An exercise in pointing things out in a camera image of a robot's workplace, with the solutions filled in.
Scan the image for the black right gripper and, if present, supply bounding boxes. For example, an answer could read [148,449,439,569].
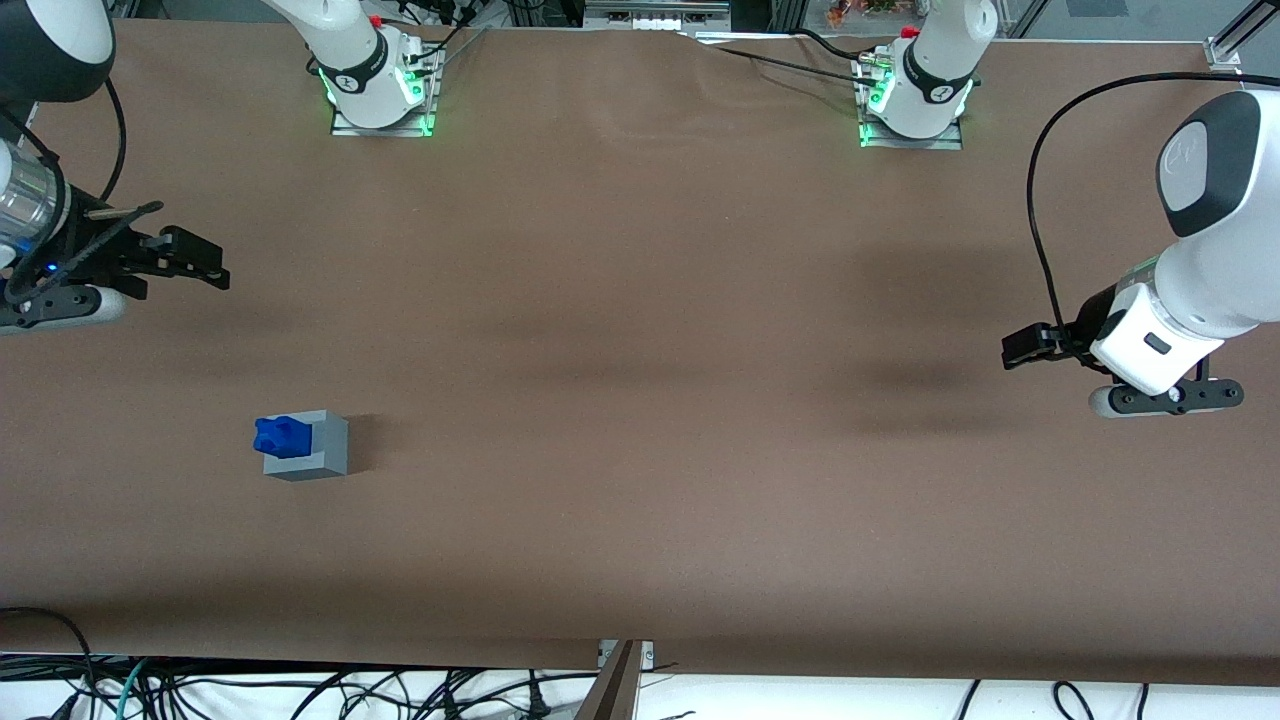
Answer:
[5,222,232,303]

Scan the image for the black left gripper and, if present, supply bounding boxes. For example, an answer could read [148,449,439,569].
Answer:
[1002,284,1143,372]

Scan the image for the blue plastic part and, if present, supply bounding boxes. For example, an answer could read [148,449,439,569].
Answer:
[254,415,313,460]

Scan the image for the gray cube base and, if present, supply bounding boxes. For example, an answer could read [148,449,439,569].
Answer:
[263,409,350,482]

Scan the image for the brown table cover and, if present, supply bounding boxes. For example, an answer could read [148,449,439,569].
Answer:
[0,20,1280,691]

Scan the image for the white power strip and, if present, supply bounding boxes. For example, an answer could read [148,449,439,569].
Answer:
[584,0,732,32]

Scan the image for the dark gray gripper cable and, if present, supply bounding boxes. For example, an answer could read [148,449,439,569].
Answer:
[40,200,165,286]

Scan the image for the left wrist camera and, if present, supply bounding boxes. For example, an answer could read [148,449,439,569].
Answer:
[1089,379,1245,419]

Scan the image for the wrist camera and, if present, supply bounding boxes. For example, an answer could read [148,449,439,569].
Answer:
[0,284,129,336]
[1089,379,1245,419]

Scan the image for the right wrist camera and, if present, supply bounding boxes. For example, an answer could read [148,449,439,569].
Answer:
[0,284,129,336]

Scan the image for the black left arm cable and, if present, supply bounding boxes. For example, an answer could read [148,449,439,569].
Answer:
[1026,71,1243,336]

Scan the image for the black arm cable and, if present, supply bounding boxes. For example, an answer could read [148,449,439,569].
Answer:
[1026,71,1243,336]
[0,78,128,301]

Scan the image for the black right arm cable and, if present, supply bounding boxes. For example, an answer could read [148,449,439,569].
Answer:
[0,78,128,301]

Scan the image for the aluminium corner bracket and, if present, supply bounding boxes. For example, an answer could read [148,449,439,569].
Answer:
[1205,0,1280,73]

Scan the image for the black looped floor cable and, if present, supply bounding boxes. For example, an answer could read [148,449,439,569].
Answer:
[0,606,98,720]

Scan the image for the black cable across table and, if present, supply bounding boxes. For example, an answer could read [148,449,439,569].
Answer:
[688,28,883,89]

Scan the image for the teal cable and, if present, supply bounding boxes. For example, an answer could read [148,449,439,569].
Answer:
[95,655,153,720]

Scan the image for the black tangled floor cable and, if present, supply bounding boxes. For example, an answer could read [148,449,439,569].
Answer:
[140,665,601,720]

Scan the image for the metal post with bracket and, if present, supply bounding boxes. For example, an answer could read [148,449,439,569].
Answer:
[574,639,655,720]

